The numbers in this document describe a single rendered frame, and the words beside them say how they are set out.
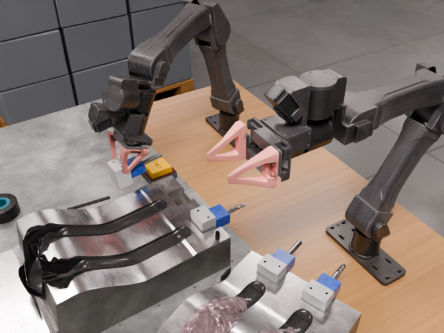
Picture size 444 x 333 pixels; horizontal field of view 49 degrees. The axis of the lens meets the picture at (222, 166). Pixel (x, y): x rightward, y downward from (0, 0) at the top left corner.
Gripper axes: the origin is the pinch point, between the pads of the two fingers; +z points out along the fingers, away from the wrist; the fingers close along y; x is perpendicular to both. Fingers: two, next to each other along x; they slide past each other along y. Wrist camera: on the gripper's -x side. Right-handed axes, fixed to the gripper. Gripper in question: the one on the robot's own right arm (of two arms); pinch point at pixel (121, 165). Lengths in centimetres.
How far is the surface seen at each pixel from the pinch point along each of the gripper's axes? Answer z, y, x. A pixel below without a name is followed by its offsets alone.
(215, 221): 0.3, 25.2, 10.9
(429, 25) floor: -78, -162, 371
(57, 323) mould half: 18.6, 28.6, -21.2
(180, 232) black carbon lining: 4.9, 21.8, 5.5
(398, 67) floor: -36, -120, 286
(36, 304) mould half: 20.7, 20.4, -22.3
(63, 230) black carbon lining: 10.7, 10.5, -15.7
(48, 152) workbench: 15.1, -37.2, -2.2
